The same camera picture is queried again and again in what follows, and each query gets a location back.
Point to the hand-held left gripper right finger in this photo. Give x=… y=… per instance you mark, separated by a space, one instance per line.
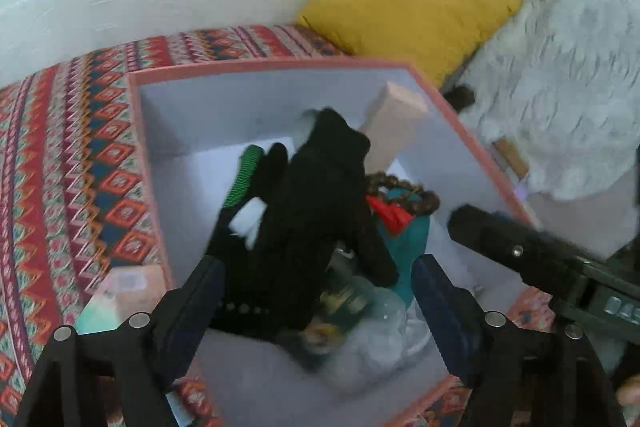
x=442 y=317

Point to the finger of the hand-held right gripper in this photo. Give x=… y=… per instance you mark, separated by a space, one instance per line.
x=500 y=237

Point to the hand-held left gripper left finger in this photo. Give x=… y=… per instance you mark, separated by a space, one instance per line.
x=197 y=307

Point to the teal cloth item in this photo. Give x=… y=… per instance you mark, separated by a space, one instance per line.
x=407 y=247

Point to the black glove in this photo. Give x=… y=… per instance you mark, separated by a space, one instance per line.
x=320 y=197

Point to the pink cardboard box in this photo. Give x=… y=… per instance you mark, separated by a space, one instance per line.
x=190 y=117

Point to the clear plastic bag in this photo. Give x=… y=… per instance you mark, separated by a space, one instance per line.
x=380 y=332

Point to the shiny pink packet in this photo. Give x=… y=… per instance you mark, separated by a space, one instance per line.
x=125 y=292

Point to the small white box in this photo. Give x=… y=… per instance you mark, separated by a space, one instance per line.
x=247 y=217

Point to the red tassel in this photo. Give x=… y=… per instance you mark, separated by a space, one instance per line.
x=395 y=217

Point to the white fluffy blanket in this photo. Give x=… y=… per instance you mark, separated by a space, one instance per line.
x=565 y=57

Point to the patterned red blanket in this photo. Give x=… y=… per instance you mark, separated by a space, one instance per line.
x=65 y=147

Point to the yellow pillow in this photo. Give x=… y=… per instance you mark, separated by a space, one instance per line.
x=410 y=7

